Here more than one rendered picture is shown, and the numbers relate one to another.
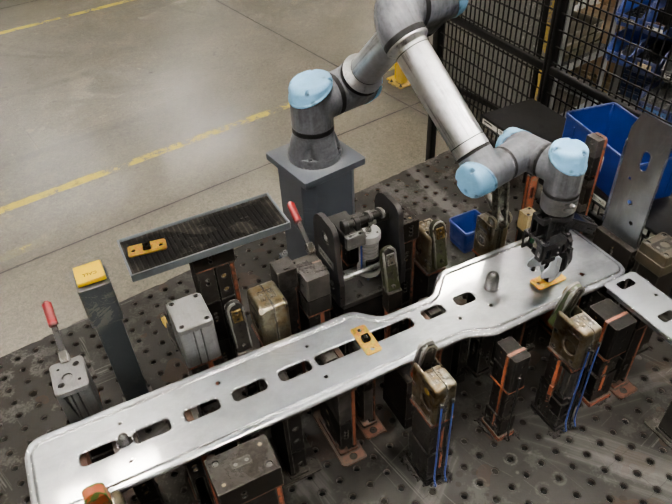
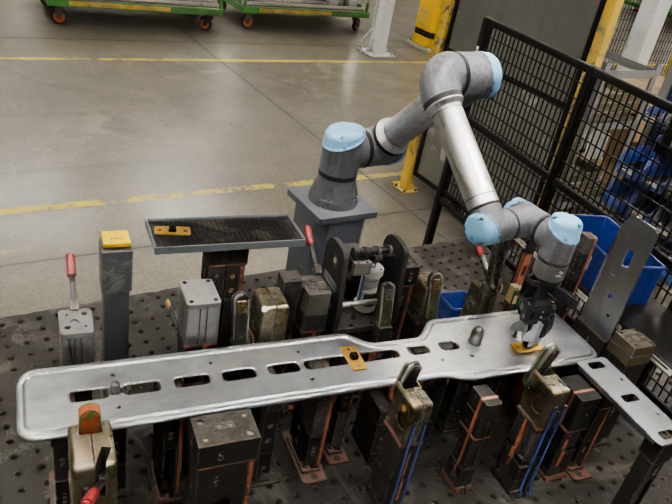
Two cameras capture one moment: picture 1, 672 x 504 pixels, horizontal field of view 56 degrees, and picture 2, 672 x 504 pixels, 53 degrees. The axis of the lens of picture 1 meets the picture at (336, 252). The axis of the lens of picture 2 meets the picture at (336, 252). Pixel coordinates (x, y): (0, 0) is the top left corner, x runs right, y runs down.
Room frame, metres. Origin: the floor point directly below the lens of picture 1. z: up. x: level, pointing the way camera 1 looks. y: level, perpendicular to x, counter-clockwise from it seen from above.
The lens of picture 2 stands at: (-0.30, 0.09, 1.98)
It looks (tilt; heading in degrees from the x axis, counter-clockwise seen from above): 30 degrees down; 357
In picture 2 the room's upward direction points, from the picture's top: 11 degrees clockwise
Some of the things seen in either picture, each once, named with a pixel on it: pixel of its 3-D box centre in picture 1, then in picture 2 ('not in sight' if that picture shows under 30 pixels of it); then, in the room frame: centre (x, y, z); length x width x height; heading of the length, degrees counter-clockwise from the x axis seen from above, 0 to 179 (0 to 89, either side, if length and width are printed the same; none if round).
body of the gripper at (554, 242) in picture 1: (550, 231); (537, 296); (1.07, -0.47, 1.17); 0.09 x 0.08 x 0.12; 115
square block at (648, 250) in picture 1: (644, 298); (610, 389); (1.13, -0.78, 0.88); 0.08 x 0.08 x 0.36; 25
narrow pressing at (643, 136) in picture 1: (635, 182); (617, 277); (1.23, -0.72, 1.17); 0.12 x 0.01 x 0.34; 25
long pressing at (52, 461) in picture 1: (359, 347); (346, 362); (0.92, -0.04, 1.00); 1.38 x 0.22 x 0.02; 115
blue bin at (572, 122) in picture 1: (617, 152); (604, 257); (1.48, -0.79, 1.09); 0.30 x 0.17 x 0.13; 16
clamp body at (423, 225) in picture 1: (425, 281); (412, 333); (1.23, -0.24, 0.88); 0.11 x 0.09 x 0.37; 25
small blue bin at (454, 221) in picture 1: (469, 232); (455, 310); (1.60, -0.44, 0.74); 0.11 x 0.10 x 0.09; 115
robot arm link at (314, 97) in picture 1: (313, 100); (344, 148); (1.55, 0.04, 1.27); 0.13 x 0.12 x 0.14; 127
